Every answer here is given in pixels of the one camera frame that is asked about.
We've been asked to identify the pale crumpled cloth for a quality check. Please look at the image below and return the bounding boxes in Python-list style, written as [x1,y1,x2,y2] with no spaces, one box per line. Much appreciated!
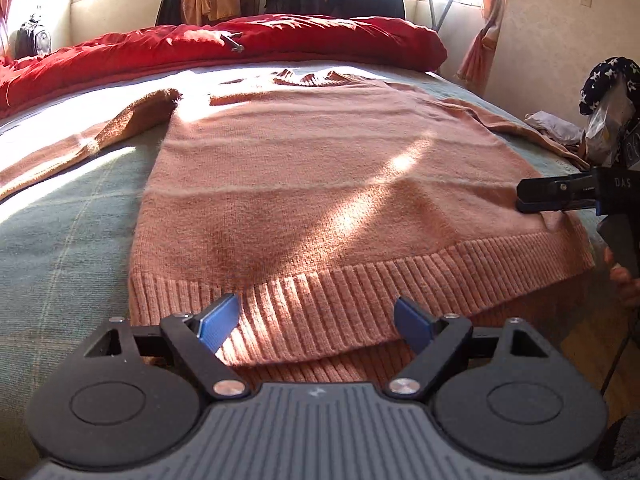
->
[524,110,586,143]

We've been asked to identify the navy star-print cloth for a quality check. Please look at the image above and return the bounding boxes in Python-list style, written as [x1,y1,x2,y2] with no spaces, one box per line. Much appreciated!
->
[579,57,640,116]

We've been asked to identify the mustard yellow cloth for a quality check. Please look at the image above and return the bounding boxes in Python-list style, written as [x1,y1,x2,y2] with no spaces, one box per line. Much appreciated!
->
[181,0,242,23]

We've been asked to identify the pink knit sweater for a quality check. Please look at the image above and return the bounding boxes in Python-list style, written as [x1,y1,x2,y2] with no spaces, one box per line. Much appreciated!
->
[0,67,596,391]

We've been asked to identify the red quilt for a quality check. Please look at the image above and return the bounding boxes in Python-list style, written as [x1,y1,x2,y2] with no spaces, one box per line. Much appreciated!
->
[0,14,448,121]

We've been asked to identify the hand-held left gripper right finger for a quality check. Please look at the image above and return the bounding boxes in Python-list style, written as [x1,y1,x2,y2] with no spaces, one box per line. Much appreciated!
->
[382,297,551,403]

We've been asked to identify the grey backpack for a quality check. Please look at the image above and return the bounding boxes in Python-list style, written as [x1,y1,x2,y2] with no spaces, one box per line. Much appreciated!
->
[15,7,53,58]

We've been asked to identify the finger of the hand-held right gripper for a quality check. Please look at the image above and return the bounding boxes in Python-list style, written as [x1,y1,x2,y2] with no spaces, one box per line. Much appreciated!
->
[516,195,599,213]
[517,172,599,200]

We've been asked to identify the clear plastic bag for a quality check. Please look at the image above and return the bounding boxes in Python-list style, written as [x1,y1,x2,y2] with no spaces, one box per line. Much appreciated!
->
[584,92,633,166]

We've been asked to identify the person's right hand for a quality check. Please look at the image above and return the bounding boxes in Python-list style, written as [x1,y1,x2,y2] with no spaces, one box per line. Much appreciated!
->
[602,247,640,306]

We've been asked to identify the black draped cloth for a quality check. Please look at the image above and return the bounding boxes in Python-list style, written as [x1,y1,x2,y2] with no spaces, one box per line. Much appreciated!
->
[156,0,185,26]

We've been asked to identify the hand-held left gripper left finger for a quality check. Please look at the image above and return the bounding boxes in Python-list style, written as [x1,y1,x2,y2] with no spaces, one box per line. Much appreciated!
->
[82,291,251,403]

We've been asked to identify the black cable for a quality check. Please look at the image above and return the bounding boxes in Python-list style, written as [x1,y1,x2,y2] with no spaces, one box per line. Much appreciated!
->
[599,330,631,397]

